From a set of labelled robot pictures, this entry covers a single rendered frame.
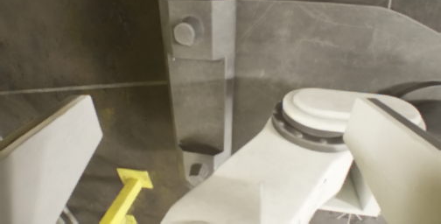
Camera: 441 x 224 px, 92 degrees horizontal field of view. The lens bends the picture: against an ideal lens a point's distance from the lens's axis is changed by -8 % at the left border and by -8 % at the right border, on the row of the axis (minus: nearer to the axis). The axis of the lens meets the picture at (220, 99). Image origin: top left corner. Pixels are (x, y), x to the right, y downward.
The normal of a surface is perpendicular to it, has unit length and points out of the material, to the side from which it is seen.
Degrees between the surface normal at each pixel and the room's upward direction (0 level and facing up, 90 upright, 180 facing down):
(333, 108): 90
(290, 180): 90
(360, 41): 0
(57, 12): 0
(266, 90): 0
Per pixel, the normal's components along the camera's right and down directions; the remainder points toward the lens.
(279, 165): 0.00, -0.87
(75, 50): -0.21, 0.48
